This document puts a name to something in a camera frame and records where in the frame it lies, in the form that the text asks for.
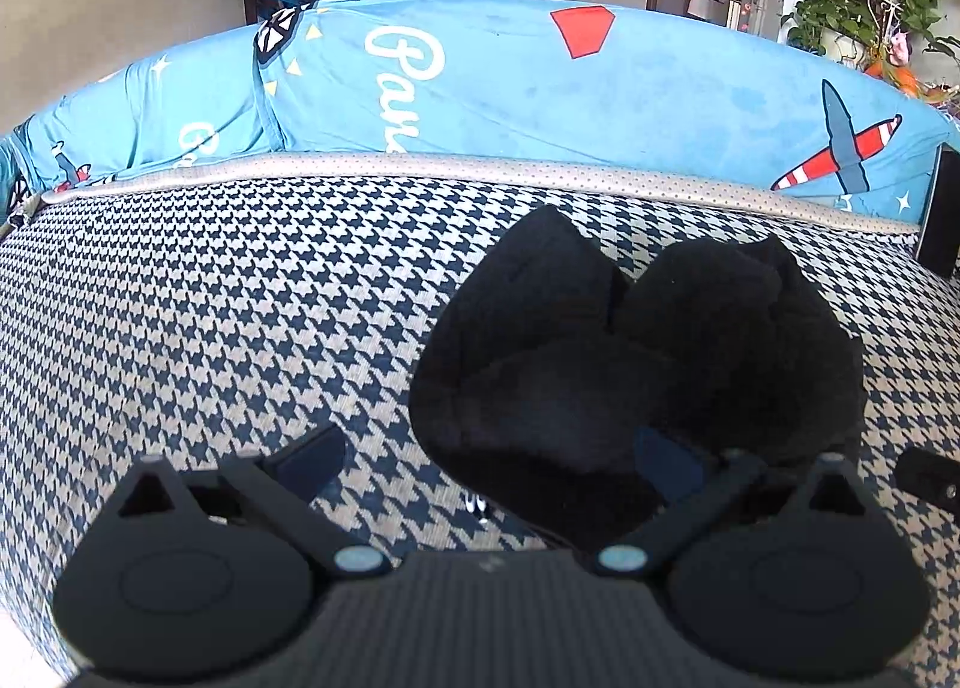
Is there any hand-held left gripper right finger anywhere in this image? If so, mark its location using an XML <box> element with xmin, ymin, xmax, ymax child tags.
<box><xmin>592</xmin><ymin>425</ymin><xmax>886</xmax><ymax>580</ymax></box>

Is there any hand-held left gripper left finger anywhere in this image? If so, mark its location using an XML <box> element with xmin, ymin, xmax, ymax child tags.
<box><xmin>101</xmin><ymin>424</ymin><xmax>391</xmax><ymax>580</ymax></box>

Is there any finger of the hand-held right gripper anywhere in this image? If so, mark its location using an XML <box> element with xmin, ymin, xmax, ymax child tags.
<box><xmin>896</xmin><ymin>446</ymin><xmax>960</xmax><ymax>513</ymax></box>

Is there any black shirt with red print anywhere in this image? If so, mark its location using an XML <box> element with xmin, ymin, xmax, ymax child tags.
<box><xmin>409</xmin><ymin>204</ymin><xmax>863</xmax><ymax>554</ymax></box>

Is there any houndstooth sofa cushion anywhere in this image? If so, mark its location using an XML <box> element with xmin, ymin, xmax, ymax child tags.
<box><xmin>0</xmin><ymin>174</ymin><xmax>960</xmax><ymax>688</ymax></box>

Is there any potted green plant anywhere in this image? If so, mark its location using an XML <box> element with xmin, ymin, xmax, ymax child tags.
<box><xmin>780</xmin><ymin>0</ymin><xmax>905</xmax><ymax>67</ymax></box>

